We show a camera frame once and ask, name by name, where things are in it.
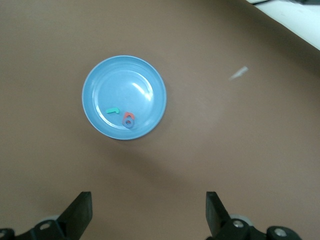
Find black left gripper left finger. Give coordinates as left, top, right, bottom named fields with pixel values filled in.
left=0, top=191, right=93, bottom=240

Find blue plate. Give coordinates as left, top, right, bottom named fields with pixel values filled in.
left=81, top=55, right=168, bottom=141

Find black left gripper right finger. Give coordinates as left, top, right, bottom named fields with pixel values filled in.
left=206, top=191, right=302, bottom=240

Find red foam letter d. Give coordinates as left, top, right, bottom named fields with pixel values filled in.
left=121, top=111, right=136, bottom=126

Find blue foam letter o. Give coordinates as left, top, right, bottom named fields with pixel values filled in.
left=123, top=117, right=136, bottom=129

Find white paper scrap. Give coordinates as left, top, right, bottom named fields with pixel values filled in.
left=228, top=65, right=249, bottom=81

